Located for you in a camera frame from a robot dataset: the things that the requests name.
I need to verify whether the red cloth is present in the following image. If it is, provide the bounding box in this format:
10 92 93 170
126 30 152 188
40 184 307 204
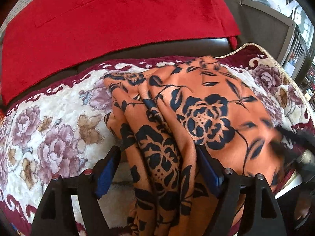
1 0 240 104

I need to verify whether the orange floral patterned garment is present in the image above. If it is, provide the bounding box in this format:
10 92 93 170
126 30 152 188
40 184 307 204
104 56 283 235

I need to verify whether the grey wooden crib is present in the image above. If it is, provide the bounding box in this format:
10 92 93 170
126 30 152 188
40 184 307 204
224 0 310 85

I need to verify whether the floral plush blanket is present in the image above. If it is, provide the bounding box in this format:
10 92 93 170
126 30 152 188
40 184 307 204
1 43 314 235

